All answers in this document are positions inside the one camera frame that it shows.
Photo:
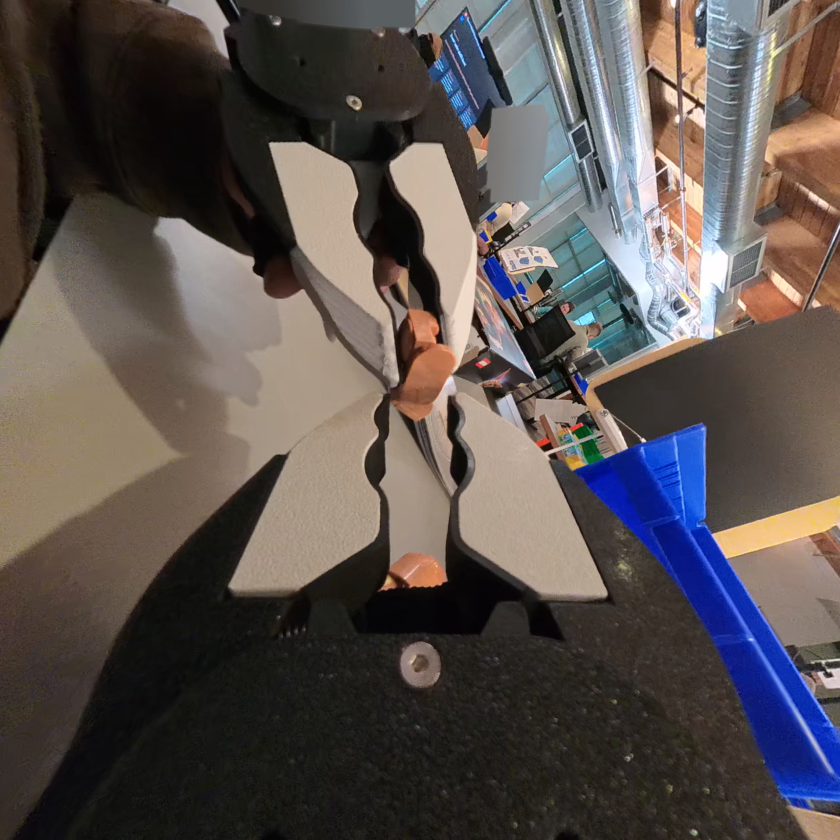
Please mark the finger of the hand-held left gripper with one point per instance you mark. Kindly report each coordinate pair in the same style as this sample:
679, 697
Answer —
440, 223
322, 223

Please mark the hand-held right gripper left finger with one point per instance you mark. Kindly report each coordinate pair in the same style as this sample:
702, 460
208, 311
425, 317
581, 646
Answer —
309, 519

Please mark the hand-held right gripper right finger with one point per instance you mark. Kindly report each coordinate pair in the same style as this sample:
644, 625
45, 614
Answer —
525, 512

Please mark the brown round brick piece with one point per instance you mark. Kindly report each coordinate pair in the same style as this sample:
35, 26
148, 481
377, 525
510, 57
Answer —
423, 368

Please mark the person's left forearm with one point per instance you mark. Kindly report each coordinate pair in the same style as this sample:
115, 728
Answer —
105, 105

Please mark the grey desk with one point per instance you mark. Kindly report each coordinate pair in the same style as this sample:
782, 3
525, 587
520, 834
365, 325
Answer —
105, 433

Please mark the person's left hand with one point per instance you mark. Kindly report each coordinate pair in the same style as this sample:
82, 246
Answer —
273, 273

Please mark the brown rounded brick piece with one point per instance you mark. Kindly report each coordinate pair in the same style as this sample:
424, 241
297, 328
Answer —
414, 572

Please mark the colourful printed toy box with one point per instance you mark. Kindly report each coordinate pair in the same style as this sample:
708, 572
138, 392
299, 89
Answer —
505, 335

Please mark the black computer monitor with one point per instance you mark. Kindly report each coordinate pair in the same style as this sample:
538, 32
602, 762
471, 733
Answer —
466, 66

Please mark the black board with wooden edge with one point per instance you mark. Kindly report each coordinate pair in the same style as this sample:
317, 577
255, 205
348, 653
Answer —
735, 394

